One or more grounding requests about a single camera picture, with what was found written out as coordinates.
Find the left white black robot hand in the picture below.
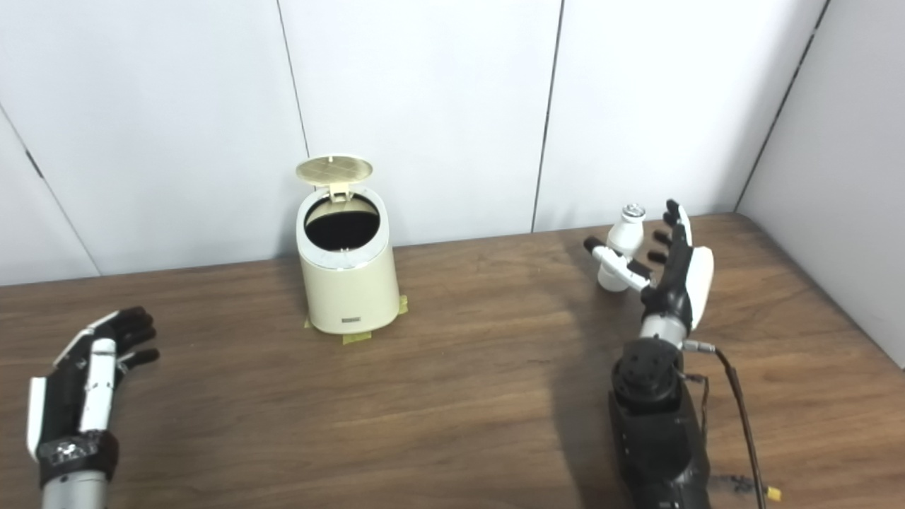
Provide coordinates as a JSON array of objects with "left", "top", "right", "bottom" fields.
[{"left": 26, "top": 306, "right": 160, "bottom": 488}]

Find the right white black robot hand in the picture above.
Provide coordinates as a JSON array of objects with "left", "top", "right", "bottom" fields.
[{"left": 584, "top": 199, "right": 715, "bottom": 333}]

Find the small white plastic bottle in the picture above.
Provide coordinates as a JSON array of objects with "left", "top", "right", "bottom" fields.
[{"left": 597, "top": 204, "right": 646, "bottom": 293}]

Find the cream-colored bin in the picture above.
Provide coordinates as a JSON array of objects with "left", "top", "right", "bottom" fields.
[{"left": 296, "top": 185, "right": 401, "bottom": 335}]

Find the round cream bin lid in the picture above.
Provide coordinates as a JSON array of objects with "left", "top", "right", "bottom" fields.
[{"left": 296, "top": 154, "right": 374, "bottom": 203}]

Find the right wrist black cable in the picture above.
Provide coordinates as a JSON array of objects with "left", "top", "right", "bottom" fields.
[{"left": 682, "top": 339, "right": 771, "bottom": 509}]

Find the thin wire with yellow connector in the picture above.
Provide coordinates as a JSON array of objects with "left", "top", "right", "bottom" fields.
[{"left": 675, "top": 371, "right": 782, "bottom": 503}]

